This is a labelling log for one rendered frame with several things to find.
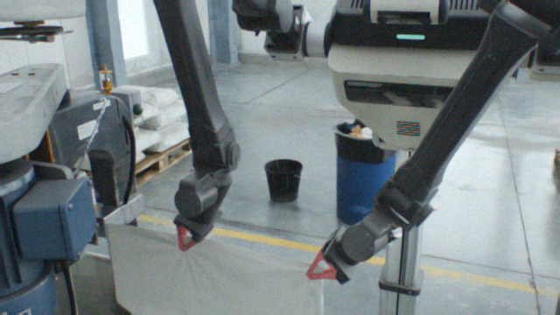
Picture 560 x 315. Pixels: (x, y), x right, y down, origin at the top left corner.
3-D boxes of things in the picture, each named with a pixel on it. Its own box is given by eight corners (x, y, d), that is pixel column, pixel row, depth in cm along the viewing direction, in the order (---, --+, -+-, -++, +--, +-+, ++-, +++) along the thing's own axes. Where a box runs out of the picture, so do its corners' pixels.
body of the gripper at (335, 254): (318, 256, 83) (350, 235, 79) (335, 229, 92) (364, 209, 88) (343, 285, 83) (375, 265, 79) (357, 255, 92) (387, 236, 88)
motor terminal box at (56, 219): (103, 241, 76) (92, 174, 73) (82, 279, 67) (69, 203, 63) (48, 243, 76) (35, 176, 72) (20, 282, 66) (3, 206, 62)
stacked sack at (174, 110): (199, 112, 468) (198, 98, 463) (157, 132, 407) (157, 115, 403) (161, 108, 482) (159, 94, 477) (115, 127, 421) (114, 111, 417)
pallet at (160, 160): (197, 148, 477) (197, 135, 473) (122, 198, 369) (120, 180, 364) (127, 141, 501) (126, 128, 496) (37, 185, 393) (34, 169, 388)
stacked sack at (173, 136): (201, 136, 476) (200, 121, 471) (162, 157, 416) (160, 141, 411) (164, 131, 489) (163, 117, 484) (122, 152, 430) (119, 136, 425)
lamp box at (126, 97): (143, 124, 121) (140, 89, 118) (132, 129, 117) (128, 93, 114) (119, 122, 123) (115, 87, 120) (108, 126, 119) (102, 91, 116)
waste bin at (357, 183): (403, 205, 356) (409, 121, 335) (393, 238, 310) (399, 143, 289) (340, 195, 371) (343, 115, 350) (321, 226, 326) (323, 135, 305)
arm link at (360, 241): (437, 206, 79) (396, 172, 82) (416, 221, 69) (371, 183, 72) (395, 256, 83) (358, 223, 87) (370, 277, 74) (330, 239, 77)
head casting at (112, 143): (140, 194, 122) (126, 80, 113) (66, 241, 100) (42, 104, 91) (49, 179, 132) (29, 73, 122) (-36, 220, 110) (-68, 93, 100)
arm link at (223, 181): (240, 174, 95) (217, 158, 96) (223, 186, 88) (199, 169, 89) (227, 200, 97) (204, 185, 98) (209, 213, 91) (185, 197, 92)
